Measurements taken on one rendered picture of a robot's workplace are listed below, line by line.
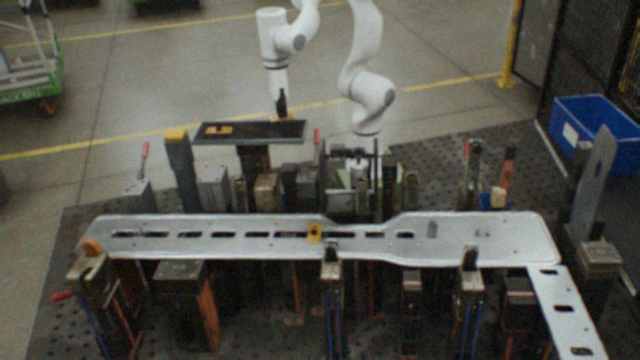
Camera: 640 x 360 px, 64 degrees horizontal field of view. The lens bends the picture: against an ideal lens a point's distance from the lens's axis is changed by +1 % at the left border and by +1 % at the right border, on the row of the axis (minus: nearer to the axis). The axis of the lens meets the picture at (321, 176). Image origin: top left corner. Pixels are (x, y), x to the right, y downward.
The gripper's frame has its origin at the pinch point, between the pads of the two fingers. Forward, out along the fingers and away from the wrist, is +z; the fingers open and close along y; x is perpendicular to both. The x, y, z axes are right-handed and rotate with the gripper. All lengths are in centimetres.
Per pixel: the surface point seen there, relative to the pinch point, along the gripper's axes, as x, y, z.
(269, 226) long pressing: -11.3, 26.7, 24.4
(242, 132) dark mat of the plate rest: -13.2, -4.9, 8.5
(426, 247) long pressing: 29, 50, 24
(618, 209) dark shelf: 86, 54, 21
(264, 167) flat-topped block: -8.1, -0.1, 20.7
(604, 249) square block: 68, 70, 18
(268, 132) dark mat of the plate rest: -5.0, -1.9, 8.5
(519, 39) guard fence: 230, -211, 81
